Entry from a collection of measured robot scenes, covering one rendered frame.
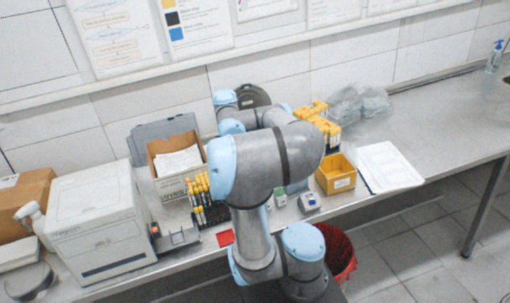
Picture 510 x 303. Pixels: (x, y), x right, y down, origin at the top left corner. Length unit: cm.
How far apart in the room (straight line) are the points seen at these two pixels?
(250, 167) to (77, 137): 127
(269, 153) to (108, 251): 84
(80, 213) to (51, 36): 71
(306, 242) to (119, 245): 65
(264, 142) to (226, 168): 8
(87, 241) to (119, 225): 12
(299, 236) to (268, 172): 40
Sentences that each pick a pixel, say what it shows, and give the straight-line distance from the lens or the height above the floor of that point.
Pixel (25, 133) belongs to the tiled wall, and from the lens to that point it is 183.
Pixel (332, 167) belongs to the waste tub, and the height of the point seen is 90.
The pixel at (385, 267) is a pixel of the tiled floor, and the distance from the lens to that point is 242.
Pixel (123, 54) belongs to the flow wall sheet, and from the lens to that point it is 163.
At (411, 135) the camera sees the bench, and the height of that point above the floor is 87.
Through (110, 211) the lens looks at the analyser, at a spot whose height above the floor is 117.
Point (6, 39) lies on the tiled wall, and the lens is 167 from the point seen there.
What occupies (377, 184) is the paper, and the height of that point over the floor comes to 89.
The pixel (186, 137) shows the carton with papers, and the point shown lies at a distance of 177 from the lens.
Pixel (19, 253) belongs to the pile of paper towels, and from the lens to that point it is 169.
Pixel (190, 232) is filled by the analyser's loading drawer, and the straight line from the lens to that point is 142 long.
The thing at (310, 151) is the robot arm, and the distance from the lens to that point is 67.
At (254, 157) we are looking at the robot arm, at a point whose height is 156.
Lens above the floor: 196
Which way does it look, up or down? 37 degrees down
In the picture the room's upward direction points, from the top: 8 degrees counter-clockwise
